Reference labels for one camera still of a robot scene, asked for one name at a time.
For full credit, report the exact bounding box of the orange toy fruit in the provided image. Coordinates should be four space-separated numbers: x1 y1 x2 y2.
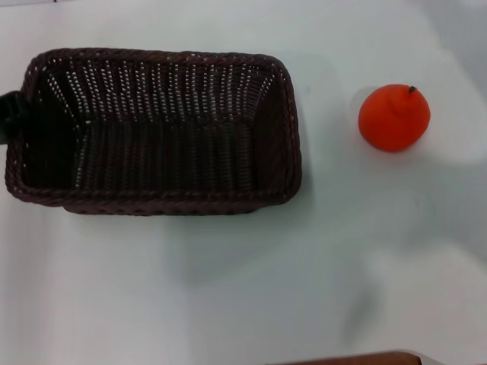
358 84 432 154

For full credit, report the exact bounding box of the dark brown woven basket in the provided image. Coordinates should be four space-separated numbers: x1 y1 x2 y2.
4 47 304 217

